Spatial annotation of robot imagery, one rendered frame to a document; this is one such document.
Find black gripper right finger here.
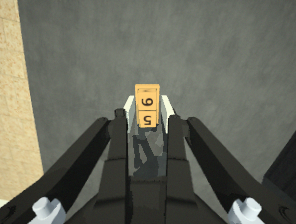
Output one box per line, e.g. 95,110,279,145
161,96,296,224

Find yellow cube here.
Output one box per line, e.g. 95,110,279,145
138,110,156,127
138,88,157,110

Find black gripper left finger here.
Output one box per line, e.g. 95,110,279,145
0,96,135,224

